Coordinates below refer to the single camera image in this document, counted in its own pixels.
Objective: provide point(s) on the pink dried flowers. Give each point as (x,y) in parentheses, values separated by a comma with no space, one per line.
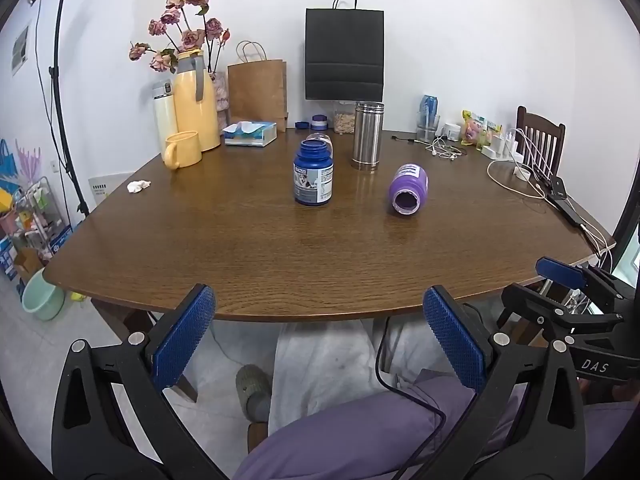
(186,27)

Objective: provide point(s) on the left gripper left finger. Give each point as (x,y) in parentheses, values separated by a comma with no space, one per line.
(111,418)

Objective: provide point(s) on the pink textured vase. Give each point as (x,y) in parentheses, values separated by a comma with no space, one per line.
(221,91)

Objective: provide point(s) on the green plastic bucket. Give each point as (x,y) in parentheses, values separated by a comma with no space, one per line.
(42,299)

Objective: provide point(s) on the wire shelf with clutter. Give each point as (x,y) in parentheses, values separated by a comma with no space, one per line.
(33,228)

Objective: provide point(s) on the purple supplement bottle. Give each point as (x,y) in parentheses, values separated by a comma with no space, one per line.
(408,190)

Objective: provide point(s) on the white thermos bottle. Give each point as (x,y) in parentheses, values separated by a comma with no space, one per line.
(164,112)

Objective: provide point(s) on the purple white small jar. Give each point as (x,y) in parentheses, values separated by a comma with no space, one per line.
(319,122)

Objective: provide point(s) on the earphones tangle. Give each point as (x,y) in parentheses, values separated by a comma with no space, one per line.
(437,147)

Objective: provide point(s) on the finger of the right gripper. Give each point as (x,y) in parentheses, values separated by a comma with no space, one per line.
(552,316)
(590,280)

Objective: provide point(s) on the black flat device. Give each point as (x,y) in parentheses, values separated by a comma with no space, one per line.
(553,192)

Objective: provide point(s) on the blue supplement bottle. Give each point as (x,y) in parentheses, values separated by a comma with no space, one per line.
(313,172)

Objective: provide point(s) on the wooden chair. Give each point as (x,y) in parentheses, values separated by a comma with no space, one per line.
(541,141)

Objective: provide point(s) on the white power strip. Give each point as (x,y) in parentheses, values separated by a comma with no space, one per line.
(503,147)

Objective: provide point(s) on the yellow mug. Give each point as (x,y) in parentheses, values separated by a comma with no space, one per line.
(182,150)

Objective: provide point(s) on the tissue box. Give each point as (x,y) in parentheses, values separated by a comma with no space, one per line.
(250,134)

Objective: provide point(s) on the glass with blue items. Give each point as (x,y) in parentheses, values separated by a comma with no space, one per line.
(428,118)

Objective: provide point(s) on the stainless steel tumbler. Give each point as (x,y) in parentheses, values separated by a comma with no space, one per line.
(366,143)

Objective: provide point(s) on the grey slipper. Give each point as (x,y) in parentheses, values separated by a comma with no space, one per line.
(253,387)

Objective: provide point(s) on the brown paper bag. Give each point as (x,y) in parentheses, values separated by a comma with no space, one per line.
(257,86)

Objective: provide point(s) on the snack packets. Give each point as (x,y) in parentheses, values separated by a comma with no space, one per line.
(477,130)

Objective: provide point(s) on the crumpled white tissue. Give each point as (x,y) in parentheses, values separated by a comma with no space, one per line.
(134,187)

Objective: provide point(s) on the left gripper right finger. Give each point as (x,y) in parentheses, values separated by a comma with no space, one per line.
(525,420)

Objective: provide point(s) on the yellow thermos jug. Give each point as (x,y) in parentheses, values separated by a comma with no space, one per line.
(195,100)

